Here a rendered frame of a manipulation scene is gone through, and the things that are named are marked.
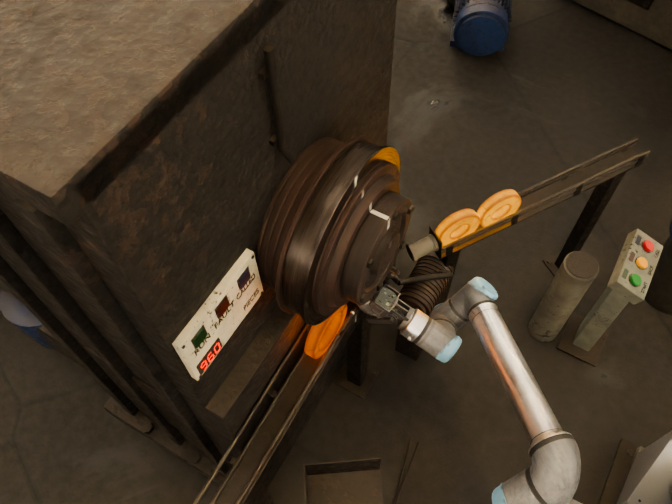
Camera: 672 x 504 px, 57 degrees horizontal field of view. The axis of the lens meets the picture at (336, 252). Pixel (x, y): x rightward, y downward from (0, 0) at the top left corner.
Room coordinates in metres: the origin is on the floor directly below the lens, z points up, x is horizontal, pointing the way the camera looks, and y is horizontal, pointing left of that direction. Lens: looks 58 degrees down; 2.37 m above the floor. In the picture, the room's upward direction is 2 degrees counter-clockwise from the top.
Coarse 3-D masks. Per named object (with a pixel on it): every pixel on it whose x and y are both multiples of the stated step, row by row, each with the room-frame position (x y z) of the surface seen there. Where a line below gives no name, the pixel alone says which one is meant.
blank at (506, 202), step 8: (504, 192) 1.20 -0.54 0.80; (512, 192) 1.20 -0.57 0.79; (488, 200) 1.18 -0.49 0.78; (496, 200) 1.17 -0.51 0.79; (504, 200) 1.17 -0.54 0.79; (512, 200) 1.19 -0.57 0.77; (520, 200) 1.20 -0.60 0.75; (480, 208) 1.17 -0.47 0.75; (488, 208) 1.15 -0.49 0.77; (496, 208) 1.16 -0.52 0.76; (504, 208) 1.20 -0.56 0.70; (512, 208) 1.19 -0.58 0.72; (480, 216) 1.15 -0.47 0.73; (488, 216) 1.15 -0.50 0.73; (496, 216) 1.18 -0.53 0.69; (504, 216) 1.18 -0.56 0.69; (480, 224) 1.15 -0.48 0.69; (488, 224) 1.16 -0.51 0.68
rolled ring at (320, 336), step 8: (336, 312) 0.78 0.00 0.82; (344, 312) 0.82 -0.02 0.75; (328, 320) 0.75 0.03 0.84; (336, 320) 0.81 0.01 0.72; (312, 328) 0.73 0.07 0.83; (320, 328) 0.73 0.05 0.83; (328, 328) 0.79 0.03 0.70; (336, 328) 0.79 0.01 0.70; (312, 336) 0.71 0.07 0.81; (320, 336) 0.72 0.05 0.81; (328, 336) 0.77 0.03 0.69; (312, 344) 0.70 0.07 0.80; (320, 344) 0.74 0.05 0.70; (328, 344) 0.74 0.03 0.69; (312, 352) 0.69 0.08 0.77; (320, 352) 0.71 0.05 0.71
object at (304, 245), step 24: (360, 144) 0.96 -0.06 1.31; (336, 168) 0.86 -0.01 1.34; (360, 168) 0.85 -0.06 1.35; (336, 192) 0.80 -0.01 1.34; (312, 216) 0.76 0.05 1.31; (336, 216) 0.76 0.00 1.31; (312, 240) 0.72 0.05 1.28; (288, 264) 0.70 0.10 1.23; (312, 264) 0.68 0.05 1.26; (288, 288) 0.67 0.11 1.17; (312, 312) 0.66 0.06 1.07
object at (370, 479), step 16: (304, 464) 0.40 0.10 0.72; (320, 464) 0.40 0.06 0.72; (336, 464) 0.40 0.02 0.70; (352, 464) 0.40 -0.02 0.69; (368, 464) 0.40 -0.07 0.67; (304, 480) 0.36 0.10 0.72; (320, 480) 0.38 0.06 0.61; (336, 480) 0.38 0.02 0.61; (352, 480) 0.38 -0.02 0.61; (368, 480) 0.38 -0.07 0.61; (320, 496) 0.34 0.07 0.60; (336, 496) 0.34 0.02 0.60; (352, 496) 0.34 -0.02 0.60; (368, 496) 0.34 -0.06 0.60
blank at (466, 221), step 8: (448, 216) 1.13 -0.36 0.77; (456, 216) 1.12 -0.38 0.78; (464, 216) 1.12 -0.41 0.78; (472, 216) 1.13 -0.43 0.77; (440, 224) 1.12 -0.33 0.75; (448, 224) 1.10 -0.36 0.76; (456, 224) 1.11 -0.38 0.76; (464, 224) 1.12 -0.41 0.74; (472, 224) 1.13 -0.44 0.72; (440, 232) 1.10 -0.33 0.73; (448, 232) 1.10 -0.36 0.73; (456, 232) 1.13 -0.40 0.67; (464, 232) 1.13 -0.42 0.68; (472, 232) 1.14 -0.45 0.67; (448, 240) 1.10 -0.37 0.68
